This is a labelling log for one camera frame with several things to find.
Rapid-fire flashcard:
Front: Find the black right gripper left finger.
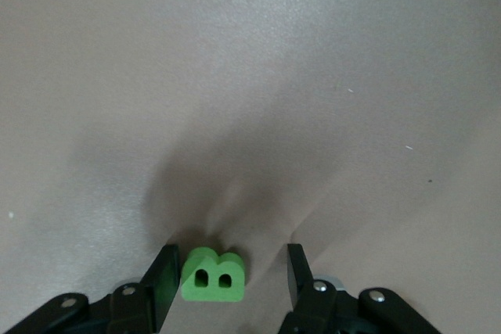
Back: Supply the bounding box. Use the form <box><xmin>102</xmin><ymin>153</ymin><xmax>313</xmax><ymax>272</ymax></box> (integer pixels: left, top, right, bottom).
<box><xmin>0</xmin><ymin>243</ymin><xmax>182</xmax><ymax>334</ymax></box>

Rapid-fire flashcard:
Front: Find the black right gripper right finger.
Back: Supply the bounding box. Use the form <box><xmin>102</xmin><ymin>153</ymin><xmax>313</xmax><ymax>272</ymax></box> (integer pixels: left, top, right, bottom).
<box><xmin>277</xmin><ymin>243</ymin><xmax>447</xmax><ymax>334</ymax></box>

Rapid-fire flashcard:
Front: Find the green foam letter B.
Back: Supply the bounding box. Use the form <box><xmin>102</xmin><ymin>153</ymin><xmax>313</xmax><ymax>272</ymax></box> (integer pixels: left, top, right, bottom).
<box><xmin>180</xmin><ymin>246</ymin><xmax>247</xmax><ymax>304</ymax></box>

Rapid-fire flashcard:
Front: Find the brown table mat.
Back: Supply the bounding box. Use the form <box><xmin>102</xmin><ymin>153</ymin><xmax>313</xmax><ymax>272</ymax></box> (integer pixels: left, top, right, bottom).
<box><xmin>0</xmin><ymin>0</ymin><xmax>501</xmax><ymax>334</ymax></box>

